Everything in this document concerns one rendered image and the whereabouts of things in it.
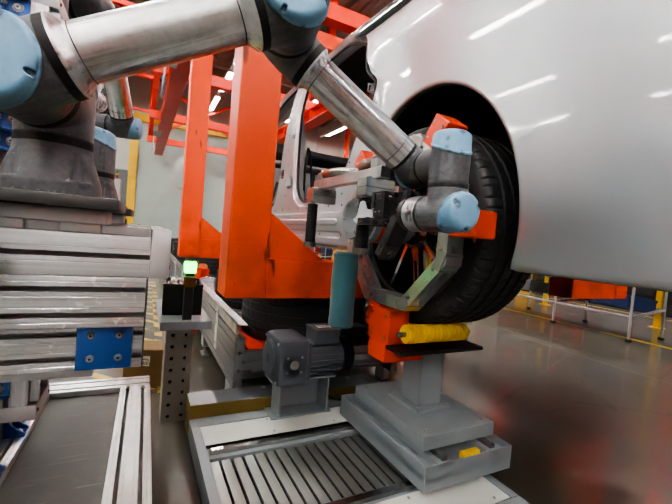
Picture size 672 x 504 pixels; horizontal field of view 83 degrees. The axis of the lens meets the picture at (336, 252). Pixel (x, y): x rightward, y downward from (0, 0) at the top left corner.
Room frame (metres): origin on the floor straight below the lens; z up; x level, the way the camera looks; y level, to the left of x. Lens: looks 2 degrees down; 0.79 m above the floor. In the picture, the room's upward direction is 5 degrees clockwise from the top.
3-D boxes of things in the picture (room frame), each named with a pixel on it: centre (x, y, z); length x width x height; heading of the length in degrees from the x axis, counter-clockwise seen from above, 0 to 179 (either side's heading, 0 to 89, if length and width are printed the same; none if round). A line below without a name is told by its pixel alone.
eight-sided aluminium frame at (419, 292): (1.25, -0.19, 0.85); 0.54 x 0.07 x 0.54; 28
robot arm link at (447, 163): (0.75, -0.20, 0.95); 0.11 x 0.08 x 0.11; 15
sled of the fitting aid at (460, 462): (1.33, -0.34, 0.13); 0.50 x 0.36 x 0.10; 28
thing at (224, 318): (2.66, 0.92, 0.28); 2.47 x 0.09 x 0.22; 28
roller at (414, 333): (1.19, -0.34, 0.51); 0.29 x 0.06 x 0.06; 118
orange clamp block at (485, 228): (0.98, -0.35, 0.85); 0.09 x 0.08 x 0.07; 28
